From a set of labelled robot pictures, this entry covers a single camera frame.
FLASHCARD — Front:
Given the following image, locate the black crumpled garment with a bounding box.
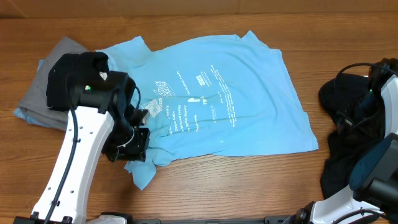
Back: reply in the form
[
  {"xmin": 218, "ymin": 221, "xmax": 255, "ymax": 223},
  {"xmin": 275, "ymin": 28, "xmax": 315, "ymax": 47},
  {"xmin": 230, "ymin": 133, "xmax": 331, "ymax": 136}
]
[{"xmin": 318, "ymin": 73, "xmax": 385, "ymax": 198}]

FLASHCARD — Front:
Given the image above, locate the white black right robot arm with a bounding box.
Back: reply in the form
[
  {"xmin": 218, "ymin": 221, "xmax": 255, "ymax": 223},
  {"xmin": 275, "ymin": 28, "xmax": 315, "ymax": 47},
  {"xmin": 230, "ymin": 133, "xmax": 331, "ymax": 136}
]
[{"xmin": 285, "ymin": 58, "xmax": 397, "ymax": 224}]

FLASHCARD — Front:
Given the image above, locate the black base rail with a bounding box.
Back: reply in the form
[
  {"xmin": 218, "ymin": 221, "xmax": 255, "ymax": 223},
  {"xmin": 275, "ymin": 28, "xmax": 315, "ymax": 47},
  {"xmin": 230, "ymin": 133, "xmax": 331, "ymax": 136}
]
[{"xmin": 86, "ymin": 212, "xmax": 289, "ymax": 224}]

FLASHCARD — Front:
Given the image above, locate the grey folded garment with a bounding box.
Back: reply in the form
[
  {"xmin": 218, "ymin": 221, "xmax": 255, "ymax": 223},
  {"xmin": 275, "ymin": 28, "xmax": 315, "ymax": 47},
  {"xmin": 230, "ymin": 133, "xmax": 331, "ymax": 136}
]
[{"xmin": 14, "ymin": 36, "xmax": 88, "ymax": 131}]

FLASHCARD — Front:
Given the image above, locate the black folded garment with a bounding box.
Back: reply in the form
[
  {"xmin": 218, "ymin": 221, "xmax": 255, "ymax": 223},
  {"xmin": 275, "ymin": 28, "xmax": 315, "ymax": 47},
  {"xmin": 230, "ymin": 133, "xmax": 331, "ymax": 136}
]
[{"xmin": 46, "ymin": 52, "xmax": 109, "ymax": 111}]

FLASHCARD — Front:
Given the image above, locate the light blue folded garment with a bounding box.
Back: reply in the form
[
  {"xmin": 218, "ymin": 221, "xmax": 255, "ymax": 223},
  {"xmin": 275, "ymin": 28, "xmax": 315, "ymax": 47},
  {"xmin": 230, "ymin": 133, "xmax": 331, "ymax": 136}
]
[{"xmin": 14, "ymin": 60, "xmax": 50, "ymax": 128}]

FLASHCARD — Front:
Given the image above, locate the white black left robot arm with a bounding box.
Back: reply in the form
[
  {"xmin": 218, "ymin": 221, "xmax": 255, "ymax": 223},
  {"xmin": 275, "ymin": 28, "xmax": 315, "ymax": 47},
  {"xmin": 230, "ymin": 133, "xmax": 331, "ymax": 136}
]
[{"xmin": 14, "ymin": 72, "xmax": 150, "ymax": 223}]

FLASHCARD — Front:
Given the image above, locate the light blue printed t-shirt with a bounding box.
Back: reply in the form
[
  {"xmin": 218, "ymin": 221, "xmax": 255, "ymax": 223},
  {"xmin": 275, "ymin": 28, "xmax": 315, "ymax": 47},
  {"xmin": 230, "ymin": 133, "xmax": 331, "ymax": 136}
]
[{"xmin": 104, "ymin": 32, "xmax": 318, "ymax": 189}]

